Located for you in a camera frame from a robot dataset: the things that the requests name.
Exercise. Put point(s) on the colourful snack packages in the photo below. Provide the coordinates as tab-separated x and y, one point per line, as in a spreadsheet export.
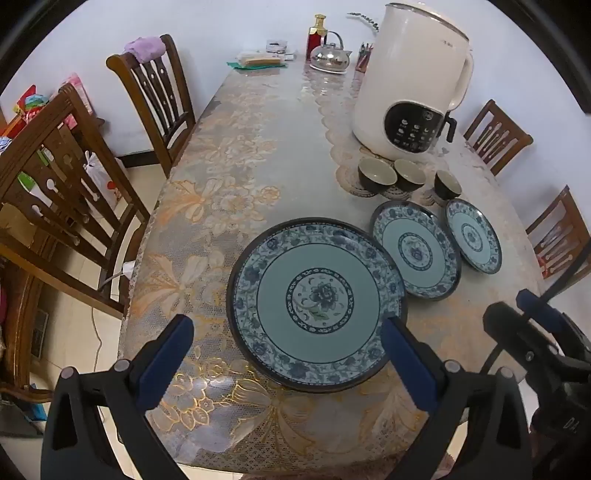
30	101

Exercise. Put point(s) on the metal teapot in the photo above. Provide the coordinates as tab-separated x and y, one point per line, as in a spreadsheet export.
328	57

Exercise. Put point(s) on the red bottle with gold cap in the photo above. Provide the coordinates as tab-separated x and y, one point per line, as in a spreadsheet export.
316	39

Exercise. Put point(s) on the white electric kettle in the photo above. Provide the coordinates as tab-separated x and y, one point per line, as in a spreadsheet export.
411	69

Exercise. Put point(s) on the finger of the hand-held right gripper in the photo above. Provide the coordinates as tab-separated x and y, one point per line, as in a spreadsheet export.
547	316
512	327

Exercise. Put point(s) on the dark dried sprig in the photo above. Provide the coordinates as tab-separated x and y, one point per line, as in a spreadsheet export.
364	21

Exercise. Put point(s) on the small blue floral plate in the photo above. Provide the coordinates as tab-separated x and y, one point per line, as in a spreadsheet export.
473	235

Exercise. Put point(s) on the pencil holder with pencils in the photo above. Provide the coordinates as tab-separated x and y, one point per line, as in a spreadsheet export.
364	57

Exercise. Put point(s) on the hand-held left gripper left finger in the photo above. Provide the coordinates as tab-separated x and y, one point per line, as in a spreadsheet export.
171	360

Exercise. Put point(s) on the dark ceramic bowl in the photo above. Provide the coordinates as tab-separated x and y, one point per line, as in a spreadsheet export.
376	177
410	176
447	185

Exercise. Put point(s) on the large blue floral plate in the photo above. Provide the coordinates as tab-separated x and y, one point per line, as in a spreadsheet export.
318	300

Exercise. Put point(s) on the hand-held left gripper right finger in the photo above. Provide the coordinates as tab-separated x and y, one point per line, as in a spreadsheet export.
411	364

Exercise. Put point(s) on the brown wrapped packet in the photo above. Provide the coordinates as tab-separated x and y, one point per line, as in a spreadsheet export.
258	58

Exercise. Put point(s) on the small glass jar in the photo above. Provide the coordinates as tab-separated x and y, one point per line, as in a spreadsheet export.
277	46

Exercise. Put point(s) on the purple cloth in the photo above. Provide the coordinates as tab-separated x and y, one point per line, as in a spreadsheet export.
144	48

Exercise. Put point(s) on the pink package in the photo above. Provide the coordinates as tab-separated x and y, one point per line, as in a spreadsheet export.
78	97

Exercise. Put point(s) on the medium blue floral plate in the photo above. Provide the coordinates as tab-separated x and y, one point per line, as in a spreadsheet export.
418	251

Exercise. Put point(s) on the wooden chair with purple cloth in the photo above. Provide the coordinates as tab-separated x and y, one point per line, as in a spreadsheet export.
157	101

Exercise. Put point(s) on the white plastic bag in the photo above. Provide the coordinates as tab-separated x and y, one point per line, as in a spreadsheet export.
104	182

